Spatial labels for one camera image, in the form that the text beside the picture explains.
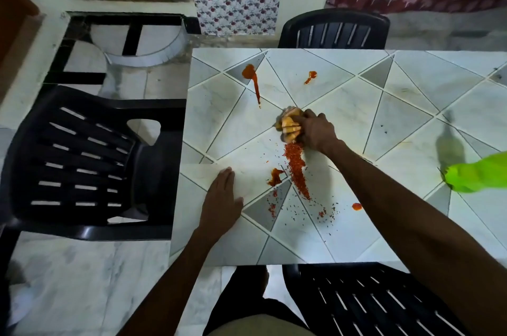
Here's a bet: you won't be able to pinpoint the pile of red chili flakes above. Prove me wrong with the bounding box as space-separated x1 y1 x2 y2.
283 142 312 202

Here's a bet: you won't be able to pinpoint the person's dark trousers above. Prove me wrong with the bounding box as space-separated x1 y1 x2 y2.
203 265 310 336

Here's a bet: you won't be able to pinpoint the person's right hand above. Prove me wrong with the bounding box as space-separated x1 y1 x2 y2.
292 109 344 157

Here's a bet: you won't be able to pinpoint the white curved band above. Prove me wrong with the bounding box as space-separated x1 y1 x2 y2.
90 21 189 68

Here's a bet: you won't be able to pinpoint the red sauce blob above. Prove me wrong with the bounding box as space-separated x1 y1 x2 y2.
267 168 285 188

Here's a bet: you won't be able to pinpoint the person's left forearm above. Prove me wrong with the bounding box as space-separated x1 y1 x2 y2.
118 229 223 336

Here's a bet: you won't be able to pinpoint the person's beige shirt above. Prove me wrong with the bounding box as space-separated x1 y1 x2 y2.
207 314 315 336

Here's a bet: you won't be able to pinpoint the yellow cleaning sponge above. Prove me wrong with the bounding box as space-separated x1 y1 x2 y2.
274 106 304 144

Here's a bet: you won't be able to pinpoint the black slatted plastic armchair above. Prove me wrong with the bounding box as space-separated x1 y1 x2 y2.
0 85 187 289

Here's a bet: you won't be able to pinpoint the black plastic chair curved back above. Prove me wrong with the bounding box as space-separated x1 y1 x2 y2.
278 8 391 50

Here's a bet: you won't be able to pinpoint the black metal frame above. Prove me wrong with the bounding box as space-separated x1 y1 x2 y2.
43 11 202 87

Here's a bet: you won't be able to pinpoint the long red sauce streak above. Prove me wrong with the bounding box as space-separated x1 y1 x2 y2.
242 64 262 107

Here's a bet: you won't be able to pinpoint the green plastic bottle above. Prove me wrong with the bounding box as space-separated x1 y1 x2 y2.
440 151 507 194

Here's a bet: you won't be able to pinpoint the black plastic chair slatted seat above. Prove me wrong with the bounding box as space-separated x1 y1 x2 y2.
282 262 472 336

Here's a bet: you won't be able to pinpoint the person's left hand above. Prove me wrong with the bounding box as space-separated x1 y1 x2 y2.
197 167 245 246

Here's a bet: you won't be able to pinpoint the person's right forearm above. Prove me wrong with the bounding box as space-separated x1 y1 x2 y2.
326 141 507 336

